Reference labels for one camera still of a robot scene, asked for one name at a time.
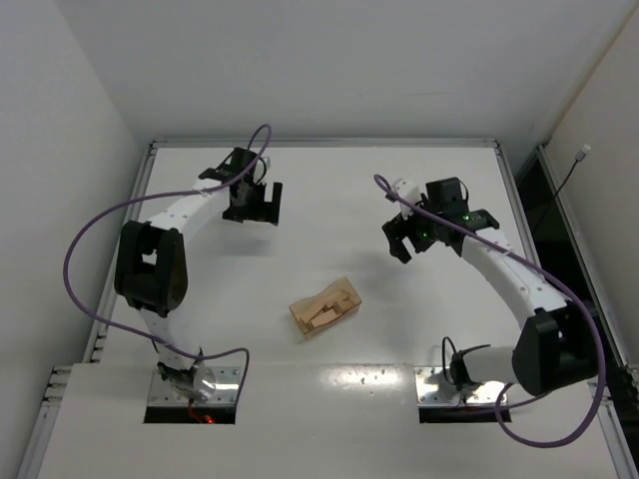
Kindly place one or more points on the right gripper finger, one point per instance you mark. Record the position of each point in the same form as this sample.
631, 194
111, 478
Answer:
395, 234
418, 238

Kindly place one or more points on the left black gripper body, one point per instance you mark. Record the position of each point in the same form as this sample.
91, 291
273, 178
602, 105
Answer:
257, 215

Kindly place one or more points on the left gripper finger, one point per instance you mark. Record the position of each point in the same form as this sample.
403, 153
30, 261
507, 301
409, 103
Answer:
238, 213
268, 211

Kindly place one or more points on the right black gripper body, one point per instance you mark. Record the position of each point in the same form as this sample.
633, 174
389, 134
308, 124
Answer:
416, 232

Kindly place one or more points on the clear amber plastic box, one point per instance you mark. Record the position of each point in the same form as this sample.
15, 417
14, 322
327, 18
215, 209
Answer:
306, 309

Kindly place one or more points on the wood block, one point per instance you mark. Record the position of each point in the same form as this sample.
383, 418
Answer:
339, 301
322, 319

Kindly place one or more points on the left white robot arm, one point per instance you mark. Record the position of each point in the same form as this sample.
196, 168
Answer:
151, 267

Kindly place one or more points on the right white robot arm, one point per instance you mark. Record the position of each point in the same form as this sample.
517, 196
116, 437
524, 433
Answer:
558, 343

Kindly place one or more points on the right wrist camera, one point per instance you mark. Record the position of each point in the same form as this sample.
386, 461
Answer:
409, 192

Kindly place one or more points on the aluminium table frame rail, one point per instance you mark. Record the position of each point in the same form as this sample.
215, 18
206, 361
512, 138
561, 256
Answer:
332, 143

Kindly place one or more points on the black cable white plug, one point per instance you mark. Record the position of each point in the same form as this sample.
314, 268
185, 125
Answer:
580, 156

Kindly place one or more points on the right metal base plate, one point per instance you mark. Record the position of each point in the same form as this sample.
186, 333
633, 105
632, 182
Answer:
432, 390

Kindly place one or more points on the metal base plate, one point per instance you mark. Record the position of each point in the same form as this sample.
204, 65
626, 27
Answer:
432, 390
212, 386

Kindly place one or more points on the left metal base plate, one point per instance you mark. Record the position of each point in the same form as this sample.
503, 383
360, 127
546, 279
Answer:
212, 386

